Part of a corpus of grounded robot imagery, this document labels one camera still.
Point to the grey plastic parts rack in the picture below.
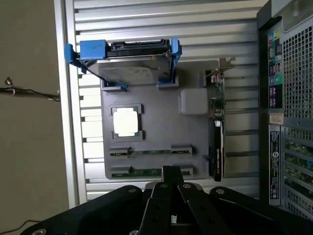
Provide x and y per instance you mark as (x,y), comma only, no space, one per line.
(161,122)

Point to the black graphics card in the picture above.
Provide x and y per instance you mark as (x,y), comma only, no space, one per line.
(218,151)

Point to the light grey square block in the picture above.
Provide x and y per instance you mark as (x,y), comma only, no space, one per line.
(193,101)

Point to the black PC case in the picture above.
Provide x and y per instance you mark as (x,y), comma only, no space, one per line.
(293,98)

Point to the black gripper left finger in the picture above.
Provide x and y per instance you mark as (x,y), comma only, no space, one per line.
(156,208)

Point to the hard disk drive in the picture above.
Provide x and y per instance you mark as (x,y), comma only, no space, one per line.
(132,66)

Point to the blue disk caddy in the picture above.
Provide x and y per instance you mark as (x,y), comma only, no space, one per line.
(93,50)

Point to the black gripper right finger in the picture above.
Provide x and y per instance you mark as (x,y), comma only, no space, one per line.
(203,210)

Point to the green RAM stick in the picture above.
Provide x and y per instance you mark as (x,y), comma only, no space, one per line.
(144,172)
(151,152)

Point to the silver CPU chip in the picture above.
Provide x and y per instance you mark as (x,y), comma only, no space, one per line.
(125,122)

